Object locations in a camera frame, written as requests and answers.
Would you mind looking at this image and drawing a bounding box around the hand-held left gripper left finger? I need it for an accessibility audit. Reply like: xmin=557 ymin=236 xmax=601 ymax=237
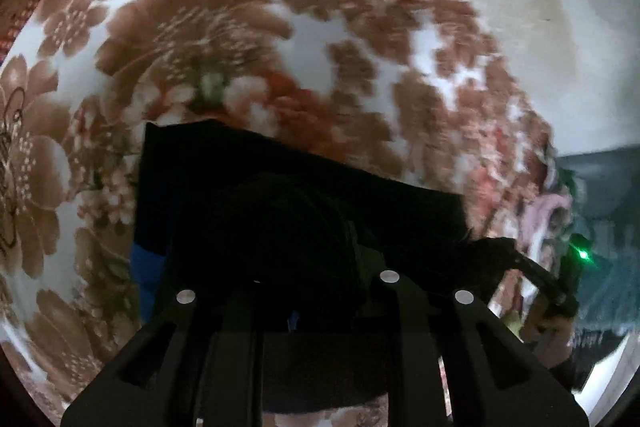
xmin=60 ymin=277 xmax=266 ymax=427

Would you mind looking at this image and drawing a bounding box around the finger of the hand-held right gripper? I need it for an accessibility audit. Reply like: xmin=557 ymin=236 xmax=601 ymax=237
xmin=471 ymin=236 xmax=569 ymax=306

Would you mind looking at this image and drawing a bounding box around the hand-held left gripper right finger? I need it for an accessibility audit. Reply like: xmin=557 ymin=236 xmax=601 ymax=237
xmin=350 ymin=229 xmax=588 ymax=427

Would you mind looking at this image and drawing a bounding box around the blue and black hooded jacket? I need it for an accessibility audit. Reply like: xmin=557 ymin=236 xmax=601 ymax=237
xmin=131 ymin=119 xmax=471 ymax=413

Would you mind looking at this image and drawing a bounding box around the person's right hand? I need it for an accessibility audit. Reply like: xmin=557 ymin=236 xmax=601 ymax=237
xmin=522 ymin=299 xmax=576 ymax=372

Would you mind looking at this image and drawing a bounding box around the blue mosquito net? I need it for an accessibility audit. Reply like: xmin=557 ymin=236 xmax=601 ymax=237
xmin=570 ymin=207 xmax=636 ymax=343

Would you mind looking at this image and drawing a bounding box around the pink cloth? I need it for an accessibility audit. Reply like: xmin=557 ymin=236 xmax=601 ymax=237
xmin=520 ymin=194 xmax=573 ymax=258

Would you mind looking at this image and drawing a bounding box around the brown floral blanket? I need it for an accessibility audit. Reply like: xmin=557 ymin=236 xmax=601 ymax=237
xmin=0 ymin=0 xmax=566 ymax=427

